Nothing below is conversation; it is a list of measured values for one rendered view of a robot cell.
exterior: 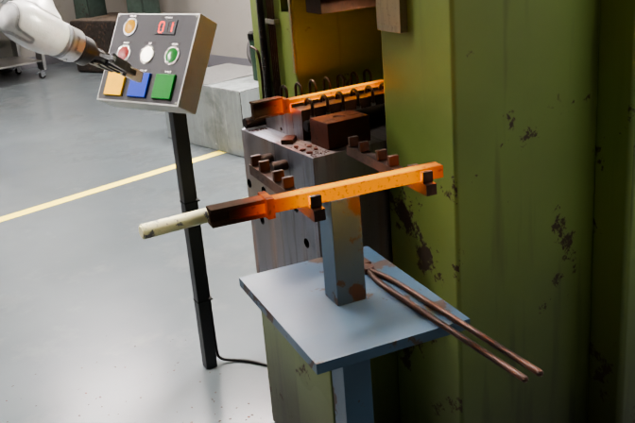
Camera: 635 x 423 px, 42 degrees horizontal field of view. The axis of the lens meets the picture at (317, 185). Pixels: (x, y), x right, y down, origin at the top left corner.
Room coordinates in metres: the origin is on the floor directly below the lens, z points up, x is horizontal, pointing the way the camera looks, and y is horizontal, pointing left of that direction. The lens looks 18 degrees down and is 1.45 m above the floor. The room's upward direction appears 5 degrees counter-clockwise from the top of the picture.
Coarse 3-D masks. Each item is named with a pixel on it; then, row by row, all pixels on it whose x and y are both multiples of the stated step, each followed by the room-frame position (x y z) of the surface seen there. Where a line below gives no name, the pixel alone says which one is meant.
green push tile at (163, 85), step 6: (156, 78) 2.37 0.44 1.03; (162, 78) 2.35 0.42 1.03; (168, 78) 2.34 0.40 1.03; (174, 78) 2.33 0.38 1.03; (156, 84) 2.36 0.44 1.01; (162, 84) 2.34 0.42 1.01; (168, 84) 2.33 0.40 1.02; (174, 84) 2.33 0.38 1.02; (156, 90) 2.35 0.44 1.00; (162, 90) 2.33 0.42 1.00; (168, 90) 2.32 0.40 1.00; (156, 96) 2.33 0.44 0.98; (162, 96) 2.32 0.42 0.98; (168, 96) 2.31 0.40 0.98
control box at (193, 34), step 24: (120, 24) 2.56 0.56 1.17; (144, 24) 2.51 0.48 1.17; (192, 24) 2.39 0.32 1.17; (216, 24) 2.45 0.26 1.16; (144, 48) 2.46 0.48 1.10; (168, 48) 2.40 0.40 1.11; (192, 48) 2.35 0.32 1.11; (144, 72) 2.42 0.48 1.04; (168, 72) 2.36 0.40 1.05; (192, 72) 2.34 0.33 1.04; (120, 96) 2.43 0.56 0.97; (192, 96) 2.33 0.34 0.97
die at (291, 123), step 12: (348, 96) 2.09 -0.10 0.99; (360, 96) 2.08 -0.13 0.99; (384, 96) 2.09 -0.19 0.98; (300, 108) 2.00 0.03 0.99; (324, 108) 2.01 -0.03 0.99; (336, 108) 2.02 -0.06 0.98; (348, 108) 2.04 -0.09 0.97; (276, 120) 2.09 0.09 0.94; (288, 120) 2.03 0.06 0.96; (300, 120) 1.98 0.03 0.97; (372, 120) 2.08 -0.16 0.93; (384, 120) 2.09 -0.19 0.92; (288, 132) 2.04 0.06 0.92; (300, 132) 1.98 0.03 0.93
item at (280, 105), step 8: (376, 80) 2.19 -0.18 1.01; (336, 88) 2.13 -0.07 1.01; (344, 88) 2.12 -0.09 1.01; (360, 88) 2.13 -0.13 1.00; (280, 96) 2.03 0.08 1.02; (296, 96) 2.06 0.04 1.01; (304, 96) 2.06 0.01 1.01; (312, 96) 2.06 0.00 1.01; (256, 104) 1.99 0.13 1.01; (264, 104) 2.00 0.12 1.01; (272, 104) 2.01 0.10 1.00; (280, 104) 2.02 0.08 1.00; (288, 104) 2.02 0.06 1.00; (256, 112) 1.99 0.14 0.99; (264, 112) 2.00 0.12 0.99; (272, 112) 2.01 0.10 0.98; (280, 112) 2.02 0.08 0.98
